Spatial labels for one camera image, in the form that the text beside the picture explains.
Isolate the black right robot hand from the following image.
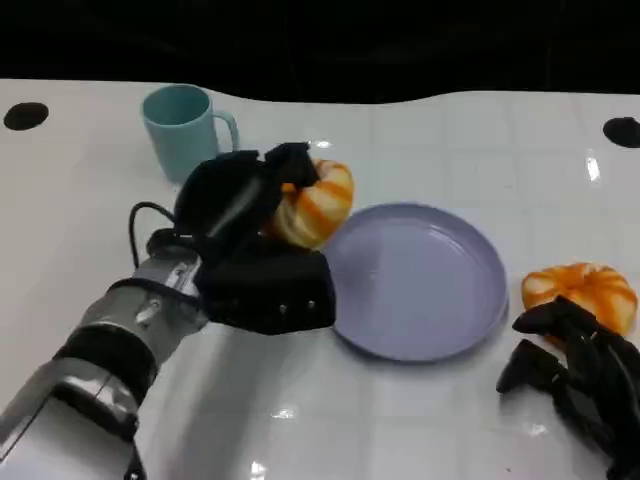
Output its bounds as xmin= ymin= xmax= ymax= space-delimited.
xmin=496 ymin=295 xmax=640 ymax=480

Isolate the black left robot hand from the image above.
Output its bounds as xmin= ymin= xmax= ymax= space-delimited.
xmin=173 ymin=142 xmax=322 ymax=264

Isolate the orange and white bread roll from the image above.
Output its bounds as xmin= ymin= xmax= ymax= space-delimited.
xmin=521 ymin=262 xmax=639 ymax=347
xmin=268 ymin=159 xmax=355 ymax=251

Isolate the pale green mug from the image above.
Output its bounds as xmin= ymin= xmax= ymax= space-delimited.
xmin=140 ymin=83 xmax=241 ymax=184

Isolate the lilac plate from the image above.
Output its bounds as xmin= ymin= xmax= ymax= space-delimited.
xmin=319 ymin=202 xmax=510 ymax=364

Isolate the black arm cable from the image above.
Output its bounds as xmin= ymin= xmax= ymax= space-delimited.
xmin=128 ymin=201 xmax=182 ymax=269

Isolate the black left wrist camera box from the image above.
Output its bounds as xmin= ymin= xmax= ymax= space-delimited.
xmin=193 ymin=248 xmax=337 ymax=337

